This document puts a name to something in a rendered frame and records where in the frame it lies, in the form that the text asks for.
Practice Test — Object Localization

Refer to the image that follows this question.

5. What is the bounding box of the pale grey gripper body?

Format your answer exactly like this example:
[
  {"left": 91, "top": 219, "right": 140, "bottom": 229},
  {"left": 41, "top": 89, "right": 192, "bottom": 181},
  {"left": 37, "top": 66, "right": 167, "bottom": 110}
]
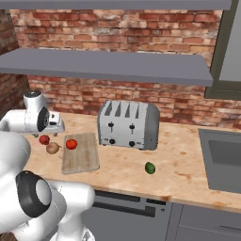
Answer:
[{"left": 30, "top": 120, "right": 66, "bottom": 136}]

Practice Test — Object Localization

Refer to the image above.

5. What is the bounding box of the dark red bell pepper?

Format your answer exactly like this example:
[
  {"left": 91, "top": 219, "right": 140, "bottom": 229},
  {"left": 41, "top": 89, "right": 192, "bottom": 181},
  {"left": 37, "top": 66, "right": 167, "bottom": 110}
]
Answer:
[{"left": 39, "top": 135, "right": 51, "bottom": 146}]

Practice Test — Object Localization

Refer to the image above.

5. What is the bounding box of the tan onion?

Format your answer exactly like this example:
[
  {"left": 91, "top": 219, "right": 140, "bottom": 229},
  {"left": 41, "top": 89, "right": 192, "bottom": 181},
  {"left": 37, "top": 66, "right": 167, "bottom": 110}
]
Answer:
[{"left": 45, "top": 141, "right": 61, "bottom": 155}]

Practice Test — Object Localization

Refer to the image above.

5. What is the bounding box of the red tomato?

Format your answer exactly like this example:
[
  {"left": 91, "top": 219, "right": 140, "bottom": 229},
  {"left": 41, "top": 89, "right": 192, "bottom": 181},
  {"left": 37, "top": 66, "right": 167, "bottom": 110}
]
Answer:
[{"left": 65, "top": 138, "right": 78, "bottom": 151}]

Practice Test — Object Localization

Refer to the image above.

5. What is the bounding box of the wooden cutting board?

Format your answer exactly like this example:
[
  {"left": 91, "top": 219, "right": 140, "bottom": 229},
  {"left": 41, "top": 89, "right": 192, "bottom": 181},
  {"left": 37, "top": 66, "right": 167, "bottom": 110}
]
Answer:
[{"left": 60, "top": 131, "right": 101, "bottom": 176}]

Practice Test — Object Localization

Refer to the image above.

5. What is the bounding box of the green avocado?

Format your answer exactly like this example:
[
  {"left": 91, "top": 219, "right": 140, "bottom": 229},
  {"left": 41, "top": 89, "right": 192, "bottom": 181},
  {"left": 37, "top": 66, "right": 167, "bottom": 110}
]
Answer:
[{"left": 144, "top": 161, "right": 156, "bottom": 175}]

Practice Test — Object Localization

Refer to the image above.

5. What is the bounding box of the silver four-slot toaster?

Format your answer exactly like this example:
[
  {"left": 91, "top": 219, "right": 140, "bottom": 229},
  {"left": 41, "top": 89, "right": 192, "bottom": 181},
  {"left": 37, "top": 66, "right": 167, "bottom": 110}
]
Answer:
[{"left": 97, "top": 99, "right": 161, "bottom": 152}]

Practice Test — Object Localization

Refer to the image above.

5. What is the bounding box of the grey dishwasher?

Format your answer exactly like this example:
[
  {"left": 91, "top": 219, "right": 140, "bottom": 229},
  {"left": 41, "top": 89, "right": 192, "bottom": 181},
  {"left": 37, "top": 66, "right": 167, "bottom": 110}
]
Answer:
[{"left": 82, "top": 188, "right": 173, "bottom": 241}]

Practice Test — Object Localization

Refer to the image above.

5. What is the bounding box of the grey sink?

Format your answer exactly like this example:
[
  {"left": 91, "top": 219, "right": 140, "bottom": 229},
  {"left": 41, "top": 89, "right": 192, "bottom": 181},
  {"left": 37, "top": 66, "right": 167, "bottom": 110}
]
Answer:
[{"left": 198, "top": 127, "right": 241, "bottom": 195}]

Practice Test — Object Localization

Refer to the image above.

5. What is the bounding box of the grey base cupboard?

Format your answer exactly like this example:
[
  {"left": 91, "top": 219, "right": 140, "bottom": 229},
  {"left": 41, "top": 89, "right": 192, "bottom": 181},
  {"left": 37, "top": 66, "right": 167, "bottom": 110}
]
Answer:
[{"left": 166, "top": 201, "right": 241, "bottom": 241}]

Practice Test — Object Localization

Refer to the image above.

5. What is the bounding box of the long grey wall shelf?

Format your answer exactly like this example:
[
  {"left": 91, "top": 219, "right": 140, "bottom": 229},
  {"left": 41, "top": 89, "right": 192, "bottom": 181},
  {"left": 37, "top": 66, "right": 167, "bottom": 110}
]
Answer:
[{"left": 0, "top": 47, "right": 215, "bottom": 88}]

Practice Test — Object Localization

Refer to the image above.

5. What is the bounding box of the black dishwasher handle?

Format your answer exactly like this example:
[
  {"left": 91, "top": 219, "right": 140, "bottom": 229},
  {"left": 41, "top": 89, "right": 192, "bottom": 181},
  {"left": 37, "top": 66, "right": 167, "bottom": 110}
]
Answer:
[{"left": 92, "top": 201, "right": 157, "bottom": 218}]

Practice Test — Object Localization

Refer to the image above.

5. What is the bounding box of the olive-framed wall cupboard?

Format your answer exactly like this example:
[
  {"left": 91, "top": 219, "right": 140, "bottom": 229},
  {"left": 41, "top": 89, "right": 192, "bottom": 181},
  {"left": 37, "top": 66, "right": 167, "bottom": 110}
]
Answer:
[{"left": 204, "top": 0, "right": 241, "bottom": 101}]

